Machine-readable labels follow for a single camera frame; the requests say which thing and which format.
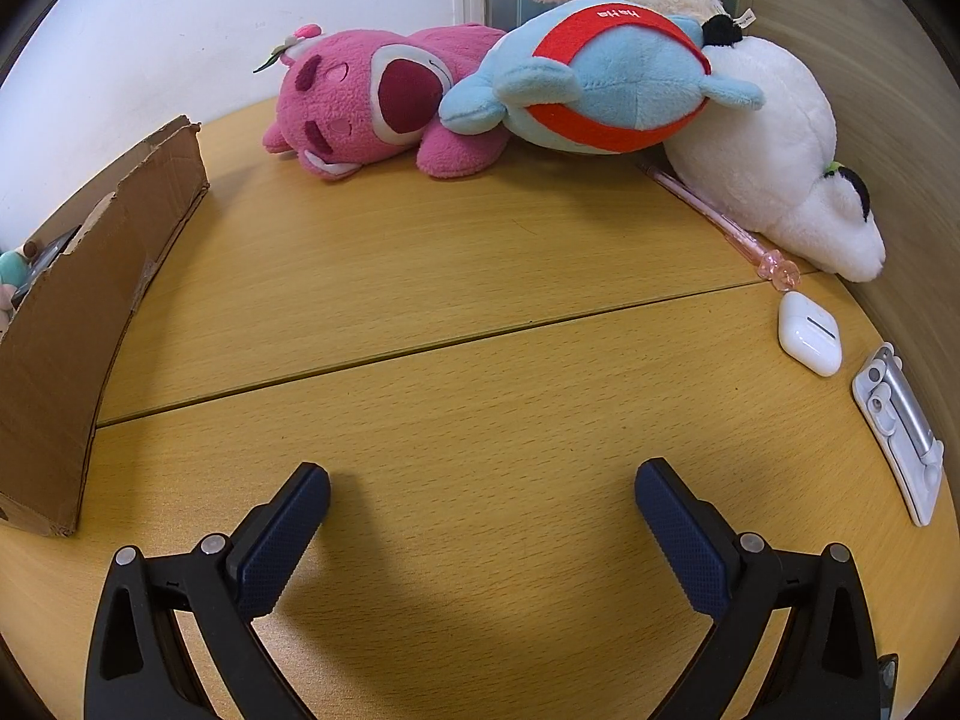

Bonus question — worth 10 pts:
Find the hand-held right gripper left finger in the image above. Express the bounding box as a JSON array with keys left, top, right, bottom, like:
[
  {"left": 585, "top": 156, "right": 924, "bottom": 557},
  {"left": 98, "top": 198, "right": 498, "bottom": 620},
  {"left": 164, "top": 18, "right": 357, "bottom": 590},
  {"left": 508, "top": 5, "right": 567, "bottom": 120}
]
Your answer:
[{"left": 84, "top": 463, "right": 332, "bottom": 720}]

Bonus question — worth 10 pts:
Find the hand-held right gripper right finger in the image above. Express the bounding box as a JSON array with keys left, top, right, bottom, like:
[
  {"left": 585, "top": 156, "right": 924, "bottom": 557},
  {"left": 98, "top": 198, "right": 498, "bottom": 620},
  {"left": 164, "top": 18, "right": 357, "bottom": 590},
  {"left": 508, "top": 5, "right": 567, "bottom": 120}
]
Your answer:
[{"left": 634, "top": 457, "right": 882, "bottom": 720}]

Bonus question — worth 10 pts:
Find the brown cardboard box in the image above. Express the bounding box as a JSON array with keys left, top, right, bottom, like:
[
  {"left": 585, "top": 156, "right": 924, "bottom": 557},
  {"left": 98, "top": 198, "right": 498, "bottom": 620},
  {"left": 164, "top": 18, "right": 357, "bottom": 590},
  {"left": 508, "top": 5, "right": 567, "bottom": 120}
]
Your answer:
[{"left": 0, "top": 116, "right": 210, "bottom": 537}]

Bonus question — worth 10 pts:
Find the wooden desktop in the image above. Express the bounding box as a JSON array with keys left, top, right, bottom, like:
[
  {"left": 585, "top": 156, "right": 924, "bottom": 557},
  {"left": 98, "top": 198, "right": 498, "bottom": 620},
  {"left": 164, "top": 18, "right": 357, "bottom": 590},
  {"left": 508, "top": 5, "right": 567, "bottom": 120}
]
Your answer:
[{"left": 0, "top": 94, "right": 960, "bottom": 720}]

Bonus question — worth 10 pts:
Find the white earbuds case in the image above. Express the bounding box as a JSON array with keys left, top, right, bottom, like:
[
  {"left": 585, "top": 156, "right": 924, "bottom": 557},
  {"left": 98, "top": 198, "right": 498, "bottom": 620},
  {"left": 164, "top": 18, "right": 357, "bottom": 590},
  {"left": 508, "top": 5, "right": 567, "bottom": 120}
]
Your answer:
[{"left": 777, "top": 291, "right": 845, "bottom": 378}]

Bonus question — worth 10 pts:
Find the white and silver phone stand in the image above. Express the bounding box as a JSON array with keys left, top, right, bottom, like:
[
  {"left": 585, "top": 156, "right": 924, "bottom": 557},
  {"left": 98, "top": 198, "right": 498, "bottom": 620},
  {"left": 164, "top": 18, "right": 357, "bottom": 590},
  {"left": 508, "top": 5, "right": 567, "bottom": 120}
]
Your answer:
[{"left": 851, "top": 343, "right": 946, "bottom": 527}]

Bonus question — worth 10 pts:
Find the pink transparent pen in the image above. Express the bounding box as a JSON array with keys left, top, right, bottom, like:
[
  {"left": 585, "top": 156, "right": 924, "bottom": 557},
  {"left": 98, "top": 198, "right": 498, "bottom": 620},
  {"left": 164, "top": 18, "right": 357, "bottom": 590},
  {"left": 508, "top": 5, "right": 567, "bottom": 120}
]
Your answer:
[{"left": 637, "top": 161, "right": 802, "bottom": 293}]

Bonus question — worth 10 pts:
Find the black rectangular box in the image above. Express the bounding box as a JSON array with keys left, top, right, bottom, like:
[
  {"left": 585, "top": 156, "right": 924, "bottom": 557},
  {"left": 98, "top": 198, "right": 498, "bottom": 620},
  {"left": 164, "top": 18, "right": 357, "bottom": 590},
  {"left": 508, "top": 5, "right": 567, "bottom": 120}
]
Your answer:
[{"left": 28, "top": 226, "right": 80, "bottom": 290}]

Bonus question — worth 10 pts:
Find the teal plush pig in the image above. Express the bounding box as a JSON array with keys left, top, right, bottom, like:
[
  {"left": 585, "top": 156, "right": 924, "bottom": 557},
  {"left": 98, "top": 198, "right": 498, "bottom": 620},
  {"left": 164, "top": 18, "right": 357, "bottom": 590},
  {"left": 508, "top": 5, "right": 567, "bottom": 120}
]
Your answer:
[{"left": 0, "top": 241, "right": 37, "bottom": 331}]

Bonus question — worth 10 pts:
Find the white plush animal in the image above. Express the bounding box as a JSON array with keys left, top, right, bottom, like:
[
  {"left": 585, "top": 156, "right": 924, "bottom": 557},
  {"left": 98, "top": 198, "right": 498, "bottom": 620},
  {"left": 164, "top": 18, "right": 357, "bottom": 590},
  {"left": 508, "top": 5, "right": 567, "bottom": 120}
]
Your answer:
[{"left": 660, "top": 13, "right": 887, "bottom": 284}]

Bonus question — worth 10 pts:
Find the pink plush bear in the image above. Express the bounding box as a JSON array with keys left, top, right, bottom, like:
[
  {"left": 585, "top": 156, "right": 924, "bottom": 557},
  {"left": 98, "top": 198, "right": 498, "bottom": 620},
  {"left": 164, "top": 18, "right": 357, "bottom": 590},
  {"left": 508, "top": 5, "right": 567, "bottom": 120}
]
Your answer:
[{"left": 253, "top": 22, "right": 509, "bottom": 183}]

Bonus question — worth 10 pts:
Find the blue plush with red band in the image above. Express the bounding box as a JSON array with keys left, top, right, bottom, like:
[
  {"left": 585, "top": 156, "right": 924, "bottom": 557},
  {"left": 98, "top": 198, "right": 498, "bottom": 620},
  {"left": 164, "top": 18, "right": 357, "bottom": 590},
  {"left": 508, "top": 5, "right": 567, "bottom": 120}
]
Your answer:
[{"left": 439, "top": 0, "right": 764, "bottom": 157}]

